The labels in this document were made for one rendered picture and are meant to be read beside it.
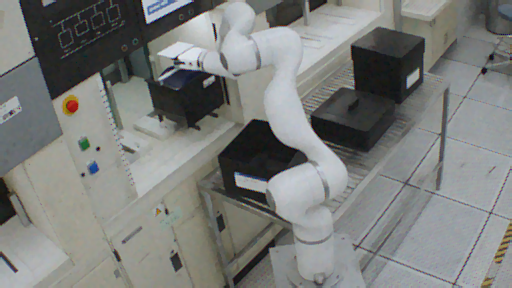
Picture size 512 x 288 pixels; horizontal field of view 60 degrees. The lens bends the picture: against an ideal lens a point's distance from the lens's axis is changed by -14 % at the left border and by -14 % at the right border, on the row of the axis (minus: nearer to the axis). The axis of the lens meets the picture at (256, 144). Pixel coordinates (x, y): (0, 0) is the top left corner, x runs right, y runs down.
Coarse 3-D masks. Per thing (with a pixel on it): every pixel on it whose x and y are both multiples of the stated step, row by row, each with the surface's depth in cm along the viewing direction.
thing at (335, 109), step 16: (336, 96) 228; (352, 96) 226; (368, 96) 224; (320, 112) 219; (336, 112) 217; (352, 112) 215; (368, 112) 213; (384, 112) 212; (320, 128) 218; (336, 128) 212; (352, 128) 206; (368, 128) 204; (384, 128) 216; (352, 144) 211; (368, 144) 206
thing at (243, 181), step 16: (256, 128) 210; (240, 144) 203; (256, 144) 214; (272, 144) 211; (224, 160) 188; (240, 160) 205; (256, 160) 212; (272, 160) 211; (288, 160) 207; (304, 160) 192; (224, 176) 194; (240, 176) 189; (256, 176) 185; (272, 176) 180; (240, 192) 194; (256, 192) 190
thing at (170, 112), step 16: (176, 48) 194; (144, 80) 198; (160, 80) 190; (192, 80) 191; (208, 80) 198; (160, 96) 198; (176, 96) 191; (192, 96) 194; (208, 96) 200; (160, 112) 204; (176, 112) 196; (192, 112) 196; (208, 112) 203; (192, 128) 204
